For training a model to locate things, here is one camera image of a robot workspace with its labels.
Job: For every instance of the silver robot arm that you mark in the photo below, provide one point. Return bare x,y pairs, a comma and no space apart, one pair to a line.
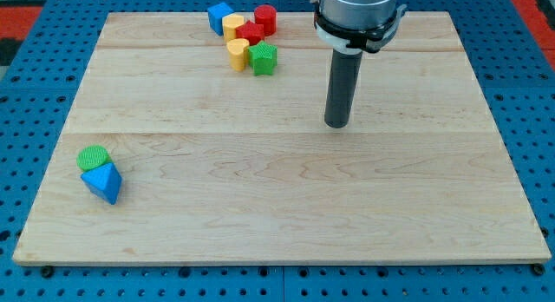
356,14

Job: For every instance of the yellow heart block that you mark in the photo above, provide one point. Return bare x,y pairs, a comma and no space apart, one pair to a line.
238,53

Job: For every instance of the wooden board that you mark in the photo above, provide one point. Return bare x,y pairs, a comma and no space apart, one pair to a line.
226,168

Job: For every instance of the green star block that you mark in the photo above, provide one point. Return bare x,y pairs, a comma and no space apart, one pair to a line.
263,58

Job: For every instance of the dark grey pointer rod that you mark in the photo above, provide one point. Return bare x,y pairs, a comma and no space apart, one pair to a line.
344,71

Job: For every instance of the red star block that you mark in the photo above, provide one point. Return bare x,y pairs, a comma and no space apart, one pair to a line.
252,32

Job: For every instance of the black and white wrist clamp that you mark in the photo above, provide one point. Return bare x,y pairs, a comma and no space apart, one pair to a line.
350,41

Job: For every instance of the red cylinder block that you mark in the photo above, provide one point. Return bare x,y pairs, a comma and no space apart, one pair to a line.
266,15

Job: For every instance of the yellow cylinder block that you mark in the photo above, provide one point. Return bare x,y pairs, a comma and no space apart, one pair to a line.
229,25

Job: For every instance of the blue cube block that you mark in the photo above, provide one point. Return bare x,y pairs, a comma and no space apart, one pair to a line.
216,13

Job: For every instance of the blue triangle block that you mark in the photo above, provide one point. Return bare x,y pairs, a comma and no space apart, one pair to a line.
104,181

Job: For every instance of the green cylinder block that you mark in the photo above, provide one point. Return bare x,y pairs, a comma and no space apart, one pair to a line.
92,157

